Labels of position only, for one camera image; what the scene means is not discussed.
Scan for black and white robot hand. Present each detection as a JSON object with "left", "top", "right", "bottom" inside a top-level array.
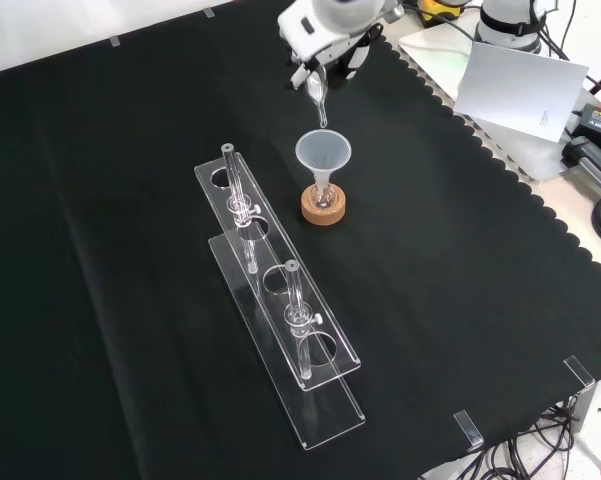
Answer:
[{"left": 278, "top": 2, "right": 386, "bottom": 92}]

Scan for white plastic funnel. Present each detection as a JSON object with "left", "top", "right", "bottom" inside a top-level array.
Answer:
[{"left": 294, "top": 129, "right": 353, "bottom": 202}]

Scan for clear round-bottom flask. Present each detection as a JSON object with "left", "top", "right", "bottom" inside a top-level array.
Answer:
[{"left": 310, "top": 180, "right": 338, "bottom": 212}]

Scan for clear funnel stand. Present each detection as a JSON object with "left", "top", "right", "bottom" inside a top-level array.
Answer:
[{"left": 193, "top": 142, "right": 367, "bottom": 452}]

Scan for yellow stop button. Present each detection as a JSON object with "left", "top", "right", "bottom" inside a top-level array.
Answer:
[{"left": 417, "top": 0, "right": 464, "bottom": 27}]

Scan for pale board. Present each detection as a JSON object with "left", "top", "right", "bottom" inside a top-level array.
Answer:
[{"left": 451, "top": 40, "right": 591, "bottom": 145}]

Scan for black bench cloth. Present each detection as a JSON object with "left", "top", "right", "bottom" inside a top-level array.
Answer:
[{"left": 0, "top": 0, "right": 601, "bottom": 480}]

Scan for black power adapter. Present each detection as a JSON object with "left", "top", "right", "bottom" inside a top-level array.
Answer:
[{"left": 571, "top": 101, "right": 601, "bottom": 140}]

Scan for cork ring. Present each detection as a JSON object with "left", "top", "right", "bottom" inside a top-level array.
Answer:
[{"left": 300, "top": 183, "right": 348, "bottom": 227}]

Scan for black floor cables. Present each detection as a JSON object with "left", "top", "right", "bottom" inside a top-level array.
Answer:
[{"left": 418, "top": 394, "right": 601, "bottom": 480}]

